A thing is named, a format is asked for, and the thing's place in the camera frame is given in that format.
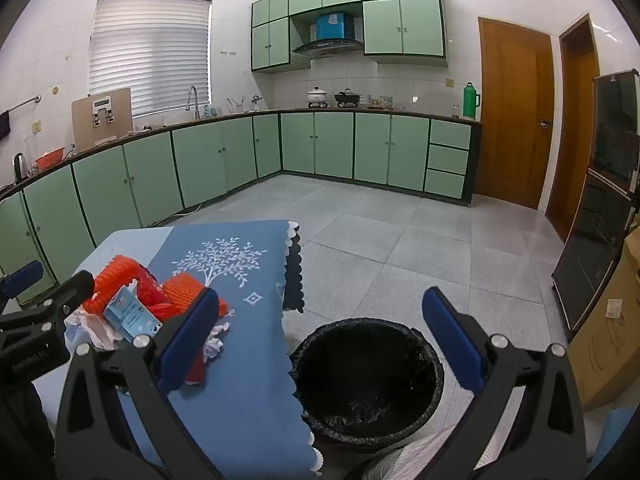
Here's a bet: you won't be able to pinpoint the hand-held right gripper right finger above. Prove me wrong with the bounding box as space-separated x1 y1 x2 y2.
421 286 588 480

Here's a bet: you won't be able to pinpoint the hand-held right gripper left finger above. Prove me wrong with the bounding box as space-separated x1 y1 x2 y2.
55 286 226 480

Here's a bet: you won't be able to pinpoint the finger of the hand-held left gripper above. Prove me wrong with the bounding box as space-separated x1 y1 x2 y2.
0 260 45 311
27 270 96 336

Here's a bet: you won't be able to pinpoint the white tissue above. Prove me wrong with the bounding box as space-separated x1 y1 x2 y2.
201 309 237 359
64 305 122 352

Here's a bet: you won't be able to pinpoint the black-lined trash bin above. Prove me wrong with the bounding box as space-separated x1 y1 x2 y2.
289 317 446 453

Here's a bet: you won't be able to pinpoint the red gold-printed wrapper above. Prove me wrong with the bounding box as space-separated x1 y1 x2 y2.
184 344 209 387

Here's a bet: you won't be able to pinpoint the ribbed orange foam net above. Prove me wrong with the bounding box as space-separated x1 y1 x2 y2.
81 255 152 315

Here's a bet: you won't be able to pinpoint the flat orange foam net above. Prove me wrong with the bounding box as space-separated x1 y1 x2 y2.
161 272 229 322

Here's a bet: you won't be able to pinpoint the red crinkled wrapper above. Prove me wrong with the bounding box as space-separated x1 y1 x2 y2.
134 265 174 322

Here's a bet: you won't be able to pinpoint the light blue packet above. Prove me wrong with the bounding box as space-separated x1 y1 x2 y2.
102 287 164 346

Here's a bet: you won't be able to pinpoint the blue tree-print tablecloth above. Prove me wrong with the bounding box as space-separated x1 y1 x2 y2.
30 220 326 478

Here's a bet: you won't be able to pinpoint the red plastic basket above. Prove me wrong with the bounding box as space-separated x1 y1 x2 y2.
34 147 66 170

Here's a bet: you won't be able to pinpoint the grey striped cloth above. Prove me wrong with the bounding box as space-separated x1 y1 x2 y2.
360 430 453 480

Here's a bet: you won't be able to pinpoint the large cardboard box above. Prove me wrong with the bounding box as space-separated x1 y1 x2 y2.
567 225 640 411

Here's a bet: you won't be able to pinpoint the black glass-door cabinet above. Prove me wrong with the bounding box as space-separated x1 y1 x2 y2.
551 71 640 331

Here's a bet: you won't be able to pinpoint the green lower kitchen cabinets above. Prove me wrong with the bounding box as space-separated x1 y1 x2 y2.
0 110 483 306

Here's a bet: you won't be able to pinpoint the green kitchen cabinets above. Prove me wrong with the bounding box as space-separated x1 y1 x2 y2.
250 0 448 73
0 110 483 306

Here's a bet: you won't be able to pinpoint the open wooden door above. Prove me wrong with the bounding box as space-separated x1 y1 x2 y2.
545 14 601 243

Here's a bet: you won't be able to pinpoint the green thermos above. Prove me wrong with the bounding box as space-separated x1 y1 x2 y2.
462 81 481 120

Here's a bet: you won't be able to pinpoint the closed wooden door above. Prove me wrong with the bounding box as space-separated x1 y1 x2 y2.
475 16 555 210

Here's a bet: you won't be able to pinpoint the white window blind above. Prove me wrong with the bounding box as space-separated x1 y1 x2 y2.
89 0 212 118

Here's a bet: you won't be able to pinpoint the glass bowls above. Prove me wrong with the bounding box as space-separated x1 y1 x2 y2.
357 94 396 110

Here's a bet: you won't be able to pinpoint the black range hood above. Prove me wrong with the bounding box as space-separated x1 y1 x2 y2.
291 37 365 57

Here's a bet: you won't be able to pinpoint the green upper kitchen cabinets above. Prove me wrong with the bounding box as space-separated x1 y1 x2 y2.
250 0 448 73

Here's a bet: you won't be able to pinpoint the blue box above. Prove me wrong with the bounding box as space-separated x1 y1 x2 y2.
315 11 353 41

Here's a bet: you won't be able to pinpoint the metal towel rail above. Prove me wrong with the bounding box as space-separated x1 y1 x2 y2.
0 95 42 113

